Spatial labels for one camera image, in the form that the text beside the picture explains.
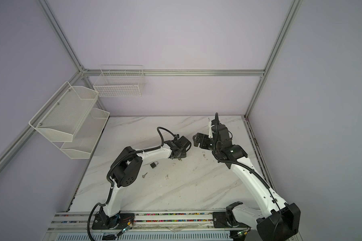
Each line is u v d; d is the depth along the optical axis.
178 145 0.74
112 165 0.56
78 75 0.90
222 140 0.55
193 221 0.75
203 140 0.66
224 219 0.73
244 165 0.47
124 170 0.54
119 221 0.73
